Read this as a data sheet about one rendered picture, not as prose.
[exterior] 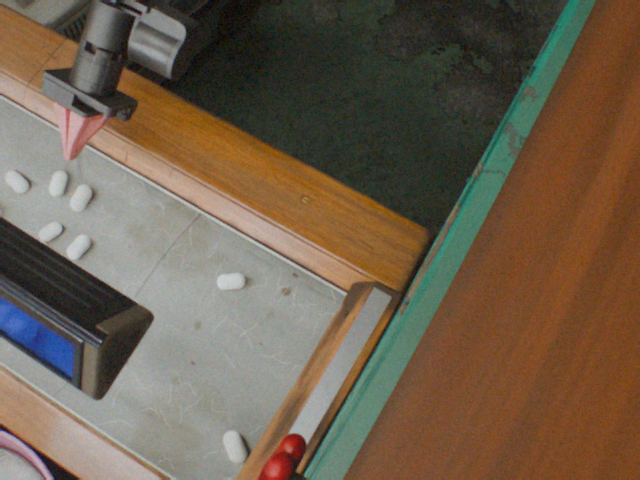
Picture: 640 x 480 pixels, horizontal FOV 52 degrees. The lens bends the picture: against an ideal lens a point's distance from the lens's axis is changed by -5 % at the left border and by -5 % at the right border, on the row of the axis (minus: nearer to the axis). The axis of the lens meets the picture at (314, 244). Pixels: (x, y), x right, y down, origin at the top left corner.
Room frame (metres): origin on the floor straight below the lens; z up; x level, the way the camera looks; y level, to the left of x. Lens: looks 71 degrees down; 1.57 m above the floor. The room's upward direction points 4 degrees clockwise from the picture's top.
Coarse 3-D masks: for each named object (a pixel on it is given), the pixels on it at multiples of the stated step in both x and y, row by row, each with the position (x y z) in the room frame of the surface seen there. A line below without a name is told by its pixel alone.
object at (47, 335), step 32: (0, 224) 0.17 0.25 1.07; (0, 256) 0.13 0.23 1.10; (32, 256) 0.14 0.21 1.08; (0, 288) 0.11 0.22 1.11; (32, 288) 0.11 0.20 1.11; (64, 288) 0.11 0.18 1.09; (96, 288) 0.12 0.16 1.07; (0, 320) 0.09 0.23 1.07; (32, 320) 0.09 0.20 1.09; (64, 320) 0.09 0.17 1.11; (96, 320) 0.09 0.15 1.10; (128, 320) 0.10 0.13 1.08; (32, 352) 0.07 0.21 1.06; (64, 352) 0.07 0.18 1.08; (96, 352) 0.07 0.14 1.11; (128, 352) 0.08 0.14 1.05; (96, 384) 0.05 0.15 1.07
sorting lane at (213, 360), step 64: (0, 128) 0.42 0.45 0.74; (0, 192) 0.32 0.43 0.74; (64, 192) 0.33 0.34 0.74; (128, 192) 0.33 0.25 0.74; (64, 256) 0.24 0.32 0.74; (128, 256) 0.25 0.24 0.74; (192, 256) 0.25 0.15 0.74; (256, 256) 0.26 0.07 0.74; (192, 320) 0.17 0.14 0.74; (256, 320) 0.18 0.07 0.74; (320, 320) 0.18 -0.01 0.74; (64, 384) 0.08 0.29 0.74; (128, 384) 0.09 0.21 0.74; (192, 384) 0.09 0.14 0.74; (256, 384) 0.10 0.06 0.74; (128, 448) 0.01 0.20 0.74; (192, 448) 0.02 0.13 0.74
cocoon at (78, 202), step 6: (84, 186) 0.33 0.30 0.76; (78, 192) 0.32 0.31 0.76; (84, 192) 0.32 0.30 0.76; (90, 192) 0.33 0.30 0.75; (72, 198) 0.31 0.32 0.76; (78, 198) 0.31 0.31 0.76; (84, 198) 0.32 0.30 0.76; (72, 204) 0.31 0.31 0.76; (78, 204) 0.31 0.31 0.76; (84, 204) 0.31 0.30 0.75; (78, 210) 0.30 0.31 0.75
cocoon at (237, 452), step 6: (228, 432) 0.04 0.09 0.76; (234, 432) 0.04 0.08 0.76; (228, 438) 0.03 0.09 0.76; (234, 438) 0.03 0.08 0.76; (240, 438) 0.03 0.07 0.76; (228, 444) 0.02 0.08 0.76; (234, 444) 0.02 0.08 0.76; (240, 444) 0.02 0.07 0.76; (228, 450) 0.02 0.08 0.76; (234, 450) 0.02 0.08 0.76; (240, 450) 0.02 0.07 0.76; (246, 450) 0.02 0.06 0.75; (234, 456) 0.01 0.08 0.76; (240, 456) 0.01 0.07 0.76; (246, 456) 0.01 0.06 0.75
